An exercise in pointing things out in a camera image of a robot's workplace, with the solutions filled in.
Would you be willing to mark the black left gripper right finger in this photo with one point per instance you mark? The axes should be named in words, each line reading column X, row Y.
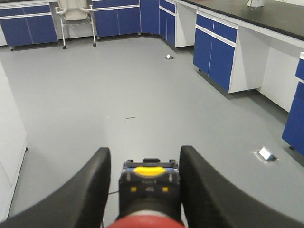
column 212, row 201

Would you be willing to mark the beige office chair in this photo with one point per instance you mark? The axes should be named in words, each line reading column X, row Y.
column 76, row 19

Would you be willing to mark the floor socket box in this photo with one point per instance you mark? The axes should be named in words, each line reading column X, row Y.
column 265, row 155
column 168, row 56

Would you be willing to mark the near floor socket box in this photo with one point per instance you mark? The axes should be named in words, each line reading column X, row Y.
column 265, row 155

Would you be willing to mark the blue lab cabinets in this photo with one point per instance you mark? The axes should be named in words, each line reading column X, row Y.
column 239, row 44

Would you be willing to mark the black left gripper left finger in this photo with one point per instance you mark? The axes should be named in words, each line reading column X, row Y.
column 79, row 203

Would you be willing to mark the red mushroom push button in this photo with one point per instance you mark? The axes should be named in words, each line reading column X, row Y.
column 149, row 195

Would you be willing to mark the far floor socket box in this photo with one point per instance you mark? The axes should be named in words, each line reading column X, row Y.
column 168, row 56

